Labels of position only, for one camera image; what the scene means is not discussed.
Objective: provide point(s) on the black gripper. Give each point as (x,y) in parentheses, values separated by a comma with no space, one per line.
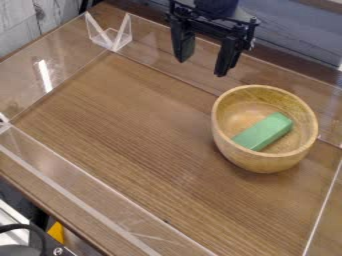
(215,18)

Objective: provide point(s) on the green rectangular block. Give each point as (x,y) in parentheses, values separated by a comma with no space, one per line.
(265,132)

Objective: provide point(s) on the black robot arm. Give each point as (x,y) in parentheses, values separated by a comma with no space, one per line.
(218,19)

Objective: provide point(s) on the brown wooden bowl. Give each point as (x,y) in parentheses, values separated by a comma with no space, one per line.
(245,105)

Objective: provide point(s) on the yellow warning label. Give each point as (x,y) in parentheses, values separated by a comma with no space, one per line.
(56,232)

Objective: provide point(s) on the clear acrylic corner bracket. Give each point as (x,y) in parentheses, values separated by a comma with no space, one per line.
(110,38)

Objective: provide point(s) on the clear acrylic tray wall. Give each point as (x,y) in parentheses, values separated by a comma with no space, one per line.
(125,209)

